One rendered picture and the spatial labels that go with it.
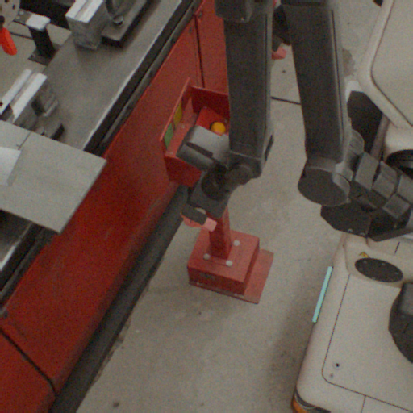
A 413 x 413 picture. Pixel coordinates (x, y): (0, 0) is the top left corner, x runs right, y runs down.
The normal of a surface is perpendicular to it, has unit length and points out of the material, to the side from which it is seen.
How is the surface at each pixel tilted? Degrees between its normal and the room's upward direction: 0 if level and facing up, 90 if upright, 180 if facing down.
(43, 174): 0
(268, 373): 0
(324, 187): 90
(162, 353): 0
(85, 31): 90
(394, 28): 42
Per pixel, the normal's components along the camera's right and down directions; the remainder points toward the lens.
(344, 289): -0.07, -0.50
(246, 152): -0.30, 0.84
